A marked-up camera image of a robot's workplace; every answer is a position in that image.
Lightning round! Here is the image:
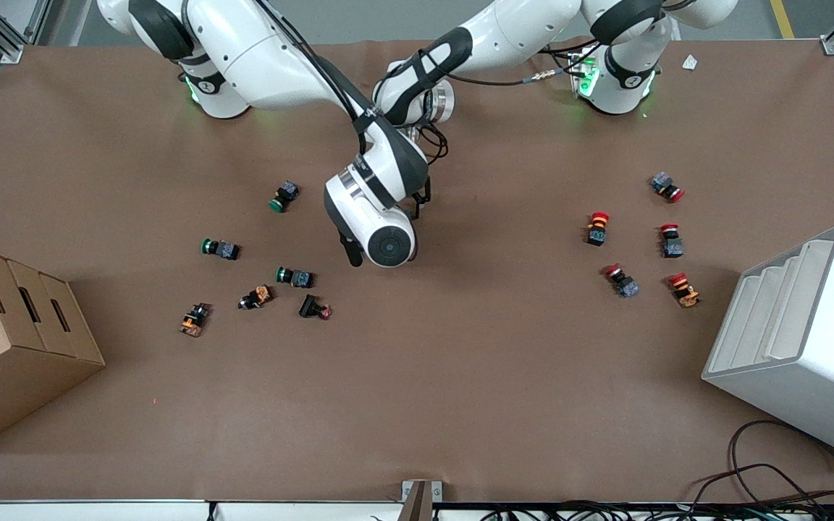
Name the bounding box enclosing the green push button grey block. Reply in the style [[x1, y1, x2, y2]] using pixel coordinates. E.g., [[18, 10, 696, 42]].
[[201, 237, 241, 261], [269, 180, 300, 213], [275, 266, 314, 289]]

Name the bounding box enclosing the black push button orange block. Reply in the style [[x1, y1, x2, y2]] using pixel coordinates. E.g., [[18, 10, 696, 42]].
[[179, 302, 211, 338], [237, 285, 274, 310]]

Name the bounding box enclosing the brown paper table mat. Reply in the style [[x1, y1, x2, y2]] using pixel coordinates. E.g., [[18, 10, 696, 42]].
[[0, 38, 834, 501]]

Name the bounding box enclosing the red push button orange block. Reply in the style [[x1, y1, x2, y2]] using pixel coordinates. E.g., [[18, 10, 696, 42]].
[[667, 272, 702, 309], [586, 211, 611, 247]]

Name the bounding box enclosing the red push button grey block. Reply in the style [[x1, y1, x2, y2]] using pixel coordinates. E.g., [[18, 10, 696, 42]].
[[651, 171, 686, 203], [660, 223, 685, 259], [603, 263, 640, 299]]

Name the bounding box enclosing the brown cardboard box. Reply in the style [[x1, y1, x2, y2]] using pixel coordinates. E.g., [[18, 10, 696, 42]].
[[0, 242, 106, 455]]

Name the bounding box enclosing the white slotted bin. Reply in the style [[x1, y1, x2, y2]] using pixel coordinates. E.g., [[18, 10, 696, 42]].
[[702, 224, 834, 465]]

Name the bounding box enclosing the black switch with red knob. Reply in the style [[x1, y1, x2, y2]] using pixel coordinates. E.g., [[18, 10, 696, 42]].
[[298, 294, 333, 321]]

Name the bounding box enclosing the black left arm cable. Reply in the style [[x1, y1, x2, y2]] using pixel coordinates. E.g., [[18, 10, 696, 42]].
[[417, 43, 591, 164]]

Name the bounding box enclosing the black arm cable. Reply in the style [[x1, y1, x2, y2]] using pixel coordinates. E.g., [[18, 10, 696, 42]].
[[254, 0, 379, 135], [417, 43, 591, 164]]

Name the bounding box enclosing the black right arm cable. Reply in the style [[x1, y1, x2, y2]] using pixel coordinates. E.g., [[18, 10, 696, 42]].
[[254, 0, 379, 135]]

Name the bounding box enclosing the metal bracket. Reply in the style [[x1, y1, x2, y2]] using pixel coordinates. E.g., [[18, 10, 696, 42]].
[[401, 479, 443, 521]]

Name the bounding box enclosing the black cable bundle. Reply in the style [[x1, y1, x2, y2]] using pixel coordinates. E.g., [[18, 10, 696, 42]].
[[482, 499, 834, 521]]

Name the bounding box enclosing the black looped cable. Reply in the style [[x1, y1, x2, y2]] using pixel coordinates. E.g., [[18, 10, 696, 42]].
[[685, 420, 834, 509]]

